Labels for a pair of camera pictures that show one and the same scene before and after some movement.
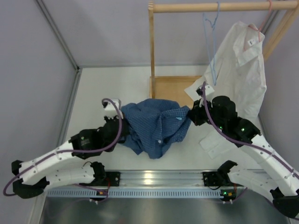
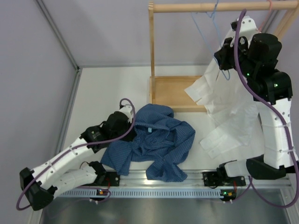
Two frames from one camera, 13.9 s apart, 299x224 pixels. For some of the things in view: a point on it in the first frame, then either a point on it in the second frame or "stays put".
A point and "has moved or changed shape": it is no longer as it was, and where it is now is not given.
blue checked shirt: (153, 123) has moved or changed shape
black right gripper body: (201, 117) → (228, 61)
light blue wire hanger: (210, 30) → (211, 15)
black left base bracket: (112, 178) stays put
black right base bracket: (212, 178) stays put
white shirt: (236, 70) stays put
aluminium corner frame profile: (77, 75) stays put
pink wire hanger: (253, 27) stays put
